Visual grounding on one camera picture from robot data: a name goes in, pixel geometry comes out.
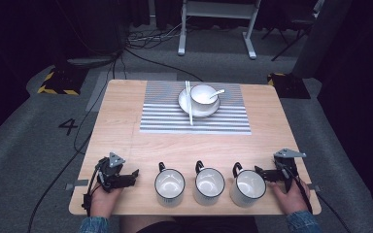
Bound right hand-held gripper cable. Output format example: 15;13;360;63
280;163;353;233

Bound white ceramic spoon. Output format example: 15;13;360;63
209;88;226;100

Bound dark stand with grey foot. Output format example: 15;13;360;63
65;0;126;70

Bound white chopstick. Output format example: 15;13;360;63
185;81;193;126
186;81;194;126

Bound grey column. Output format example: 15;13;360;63
291;0;355;80

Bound left hand-held gripper cable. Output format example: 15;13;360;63
81;160;109;217

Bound black base with hazard stripes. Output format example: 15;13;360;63
37;63;89;97
266;72;313;100

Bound hand-held gripper cable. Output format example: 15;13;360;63
280;163;353;233
81;160;109;217

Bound grey striped placemat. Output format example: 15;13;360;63
139;81;253;136

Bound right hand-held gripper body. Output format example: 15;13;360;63
273;148;307;193

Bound long black floor cable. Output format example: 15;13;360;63
27;48;125;233

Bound white metal desk frame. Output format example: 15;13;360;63
177;0;262;60

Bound bundle of floor cables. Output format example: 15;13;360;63
125;16;192;50

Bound white saucer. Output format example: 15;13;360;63
178;87;221;118

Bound white bowl black rim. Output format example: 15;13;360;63
189;83;220;113

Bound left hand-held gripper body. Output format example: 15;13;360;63
95;151;126;193

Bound person's left hand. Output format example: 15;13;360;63
88;183;124;219

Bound black folding stand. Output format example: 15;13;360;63
260;13;320;62

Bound white mug black handle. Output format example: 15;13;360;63
229;161;268;209
153;161;187;209
192;160;226;207

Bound person's right hand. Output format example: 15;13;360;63
269;179;312;216

